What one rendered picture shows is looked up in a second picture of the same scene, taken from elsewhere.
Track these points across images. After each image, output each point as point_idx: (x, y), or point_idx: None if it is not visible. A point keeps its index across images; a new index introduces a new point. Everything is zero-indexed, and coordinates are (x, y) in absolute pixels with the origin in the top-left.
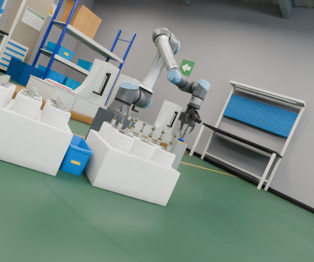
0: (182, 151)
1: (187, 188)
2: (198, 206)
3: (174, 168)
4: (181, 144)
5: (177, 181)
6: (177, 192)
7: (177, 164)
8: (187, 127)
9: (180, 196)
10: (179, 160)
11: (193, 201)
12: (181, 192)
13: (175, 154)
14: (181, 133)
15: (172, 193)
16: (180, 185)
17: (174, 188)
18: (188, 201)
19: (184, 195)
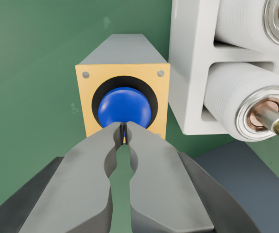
0: (106, 53)
1: None
2: (2, 4)
3: (114, 41)
4: (133, 60)
5: (8, 191)
6: (51, 88)
7: (108, 44)
8: (108, 204)
9: (53, 52)
10: (103, 46)
11: (9, 40)
12: (33, 97)
13: (138, 49)
14: (149, 131)
15: (77, 59)
16: (11, 160)
17: (49, 116)
18: (34, 27)
19: (27, 83)
